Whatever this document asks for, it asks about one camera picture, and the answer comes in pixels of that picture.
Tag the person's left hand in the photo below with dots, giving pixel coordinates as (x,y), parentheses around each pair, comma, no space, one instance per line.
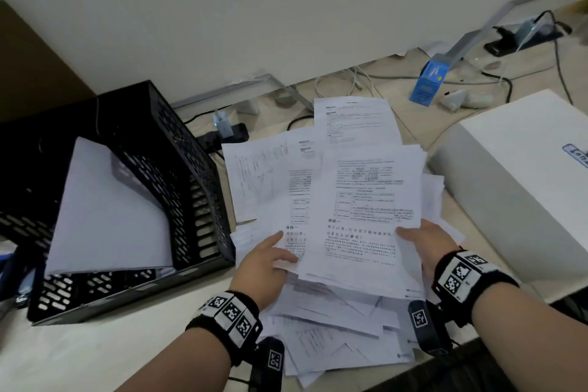
(262,272)

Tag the person's right hand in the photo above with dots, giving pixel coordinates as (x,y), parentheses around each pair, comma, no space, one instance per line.
(432,244)

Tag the printed paper bundle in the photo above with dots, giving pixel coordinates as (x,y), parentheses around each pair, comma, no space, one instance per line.
(363,221)
(105,221)

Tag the pile of printed papers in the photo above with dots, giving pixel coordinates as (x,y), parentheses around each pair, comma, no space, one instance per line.
(262,166)

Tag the black mesh file organizer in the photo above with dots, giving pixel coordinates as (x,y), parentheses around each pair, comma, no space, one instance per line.
(151,130)

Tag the small white paper sheet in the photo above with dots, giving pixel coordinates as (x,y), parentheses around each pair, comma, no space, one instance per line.
(427,49)

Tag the person's left forearm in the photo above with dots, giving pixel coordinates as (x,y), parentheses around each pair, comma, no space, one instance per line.
(183,364)

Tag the person's right forearm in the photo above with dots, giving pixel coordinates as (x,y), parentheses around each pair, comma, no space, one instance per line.
(528,341)

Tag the black marker wristband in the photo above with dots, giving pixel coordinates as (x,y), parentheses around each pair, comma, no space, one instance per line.
(225,318)
(468,281)

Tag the white box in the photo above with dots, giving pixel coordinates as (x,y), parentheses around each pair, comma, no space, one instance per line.
(505,176)

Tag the black power strip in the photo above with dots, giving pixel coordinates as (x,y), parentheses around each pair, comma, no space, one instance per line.
(500,46)
(239,132)

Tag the white handheld device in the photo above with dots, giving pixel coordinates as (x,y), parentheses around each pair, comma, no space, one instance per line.
(468,100)

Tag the white charger plug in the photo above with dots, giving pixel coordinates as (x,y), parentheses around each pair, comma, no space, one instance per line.
(223,125)

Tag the small blue box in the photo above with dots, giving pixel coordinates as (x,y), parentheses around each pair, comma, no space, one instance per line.
(428,81)

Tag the grey plug adapter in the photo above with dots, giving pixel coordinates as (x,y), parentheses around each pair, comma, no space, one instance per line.
(530,33)

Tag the brown cardboard sheet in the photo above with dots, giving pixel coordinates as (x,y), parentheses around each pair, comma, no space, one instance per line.
(36,65)

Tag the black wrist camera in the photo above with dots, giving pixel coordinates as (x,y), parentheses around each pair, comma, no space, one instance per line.
(268,364)
(427,327)

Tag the grey metal bracket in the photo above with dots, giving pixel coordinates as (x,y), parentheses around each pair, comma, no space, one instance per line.
(229,88)
(477,35)

